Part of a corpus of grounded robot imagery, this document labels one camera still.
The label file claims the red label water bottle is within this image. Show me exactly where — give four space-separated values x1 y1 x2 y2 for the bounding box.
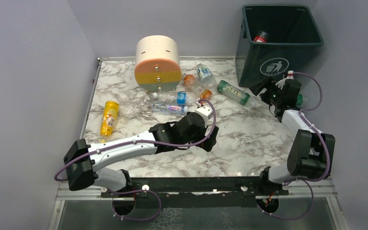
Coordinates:
253 31 269 43

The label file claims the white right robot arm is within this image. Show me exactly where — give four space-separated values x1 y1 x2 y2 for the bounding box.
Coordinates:
250 78 335 193

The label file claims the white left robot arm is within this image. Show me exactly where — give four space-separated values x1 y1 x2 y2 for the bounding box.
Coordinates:
63 106 218 192

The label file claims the dark green trash bin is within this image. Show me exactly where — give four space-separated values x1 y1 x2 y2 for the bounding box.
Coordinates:
235 4 323 88

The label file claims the green tea bottle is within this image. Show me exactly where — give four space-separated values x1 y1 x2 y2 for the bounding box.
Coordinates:
217 80 256 107

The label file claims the clear bottle green cap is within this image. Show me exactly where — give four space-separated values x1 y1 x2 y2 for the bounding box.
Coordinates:
296 94 309 107

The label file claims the clear bottle purple label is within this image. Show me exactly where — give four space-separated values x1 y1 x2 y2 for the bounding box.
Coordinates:
152 103 188 115

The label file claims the clear bottle blue label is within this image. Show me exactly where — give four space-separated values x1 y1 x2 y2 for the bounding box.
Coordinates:
149 92 196 105

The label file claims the clear bottle green-white label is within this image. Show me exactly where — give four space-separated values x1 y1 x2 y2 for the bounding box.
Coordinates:
196 63 217 89

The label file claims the orange juice bottle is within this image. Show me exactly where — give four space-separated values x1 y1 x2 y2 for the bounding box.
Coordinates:
183 74 213 100

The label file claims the crushed clear bottle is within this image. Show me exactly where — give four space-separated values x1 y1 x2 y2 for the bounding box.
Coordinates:
120 95 155 117

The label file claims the round pastel drawer cabinet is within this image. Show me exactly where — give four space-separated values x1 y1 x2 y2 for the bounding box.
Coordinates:
134 35 182 92

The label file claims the yellow drink bottle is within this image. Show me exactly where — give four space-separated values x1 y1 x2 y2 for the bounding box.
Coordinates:
100 101 119 137

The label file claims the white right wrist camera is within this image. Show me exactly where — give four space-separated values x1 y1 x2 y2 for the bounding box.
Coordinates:
275 70 294 89

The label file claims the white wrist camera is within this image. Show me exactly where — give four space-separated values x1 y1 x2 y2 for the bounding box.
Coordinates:
195 106 213 127
275 70 294 89

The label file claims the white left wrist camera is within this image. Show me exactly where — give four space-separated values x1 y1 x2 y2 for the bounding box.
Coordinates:
195 106 213 127

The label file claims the black front mounting rail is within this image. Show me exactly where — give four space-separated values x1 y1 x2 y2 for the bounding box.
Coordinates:
101 176 288 208

